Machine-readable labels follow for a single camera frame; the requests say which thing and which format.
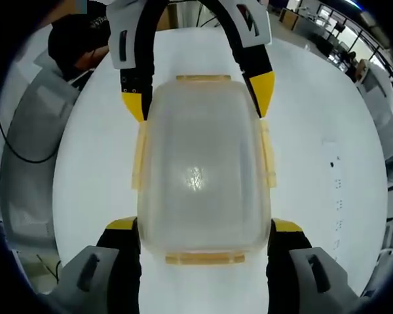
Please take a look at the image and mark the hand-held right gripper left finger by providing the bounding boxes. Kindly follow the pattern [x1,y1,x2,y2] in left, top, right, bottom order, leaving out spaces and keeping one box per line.
[56,215,142,314]

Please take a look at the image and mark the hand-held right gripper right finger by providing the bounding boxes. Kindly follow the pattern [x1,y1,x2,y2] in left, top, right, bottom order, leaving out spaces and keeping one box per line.
[265,218,362,314]

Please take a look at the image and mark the clear plastic buckle box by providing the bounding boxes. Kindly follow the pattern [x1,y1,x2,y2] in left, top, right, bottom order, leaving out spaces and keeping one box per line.
[130,74,278,266]

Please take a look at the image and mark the wooden cabinet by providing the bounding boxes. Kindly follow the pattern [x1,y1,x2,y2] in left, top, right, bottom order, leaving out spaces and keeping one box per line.
[278,7,299,33]

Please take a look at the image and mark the grey mesh office chair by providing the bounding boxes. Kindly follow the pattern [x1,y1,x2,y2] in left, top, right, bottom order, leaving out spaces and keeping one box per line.
[0,52,96,253]

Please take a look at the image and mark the pale grey chair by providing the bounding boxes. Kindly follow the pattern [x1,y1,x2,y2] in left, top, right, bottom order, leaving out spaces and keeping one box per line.
[356,60,393,161]

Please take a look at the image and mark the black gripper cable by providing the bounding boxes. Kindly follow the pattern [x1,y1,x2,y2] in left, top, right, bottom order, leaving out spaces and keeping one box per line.
[0,106,59,164]

